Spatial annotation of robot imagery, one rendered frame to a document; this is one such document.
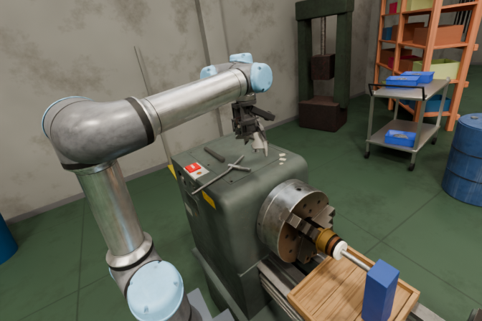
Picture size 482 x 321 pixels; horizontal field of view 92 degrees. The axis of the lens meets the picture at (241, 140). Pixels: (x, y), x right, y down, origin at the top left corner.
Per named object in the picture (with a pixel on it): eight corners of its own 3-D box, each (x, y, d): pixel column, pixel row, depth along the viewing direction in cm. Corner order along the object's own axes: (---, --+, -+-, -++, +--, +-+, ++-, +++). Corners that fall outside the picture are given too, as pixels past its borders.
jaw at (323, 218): (304, 214, 97) (322, 197, 102) (305, 222, 99) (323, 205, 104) (327, 228, 88) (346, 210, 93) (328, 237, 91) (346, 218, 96)
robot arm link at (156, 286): (156, 358, 51) (137, 322, 46) (133, 314, 60) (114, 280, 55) (200, 312, 59) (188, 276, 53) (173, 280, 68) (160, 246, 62)
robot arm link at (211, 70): (219, 66, 62) (247, 60, 69) (195, 66, 70) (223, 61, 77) (224, 95, 65) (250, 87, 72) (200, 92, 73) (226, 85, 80)
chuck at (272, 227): (262, 262, 98) (260, 198, 87) (311, 228, 115) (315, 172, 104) (277, 277, 91) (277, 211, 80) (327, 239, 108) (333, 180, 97)
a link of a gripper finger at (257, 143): (254, 160, 82) (244, 137, 84) (268, 155, 84) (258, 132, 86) (258, 158, 79) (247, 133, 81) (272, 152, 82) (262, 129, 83)
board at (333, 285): (287, 301, 90) (286, 294, 88) (342, 248, 108) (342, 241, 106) (364, 384, 67) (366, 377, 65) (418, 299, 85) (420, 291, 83)
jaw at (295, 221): (293, 226, 94) (278, 218, 87) (300, 216, 95) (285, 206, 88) (316, 243, 86) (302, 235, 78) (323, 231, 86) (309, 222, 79)
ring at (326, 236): (308, 231, 86) (331, 247, 79) (324, 219, 91) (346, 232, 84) (309, 250, 90) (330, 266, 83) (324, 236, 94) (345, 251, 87)
